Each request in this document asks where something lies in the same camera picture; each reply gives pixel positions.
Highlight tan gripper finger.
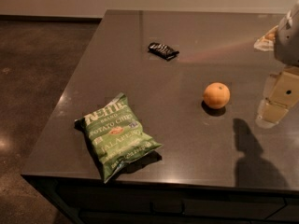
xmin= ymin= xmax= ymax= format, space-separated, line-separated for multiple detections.
xmin=254 ymin=25 xmax=278 ymax=51
xmin=256 ymin=66 xmax=299 ymax=129

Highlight orange fruit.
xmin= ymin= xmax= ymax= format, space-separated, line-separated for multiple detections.
xmin=203 ymin=82 xmax=231 ymax=109

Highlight black rxbar chocolate bar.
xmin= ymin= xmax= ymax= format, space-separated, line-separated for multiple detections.
xmin=148 ymin=42 xmax=179 ymax=61

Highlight green jalapeno chips bag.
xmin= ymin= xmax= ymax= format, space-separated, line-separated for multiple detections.
xmin=75 ymin=93 xmax=161 ymax=183

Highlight dark counter cabinet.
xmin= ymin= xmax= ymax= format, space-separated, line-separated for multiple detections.
xmin=23 ymin=175 xmax=299 ymax=224

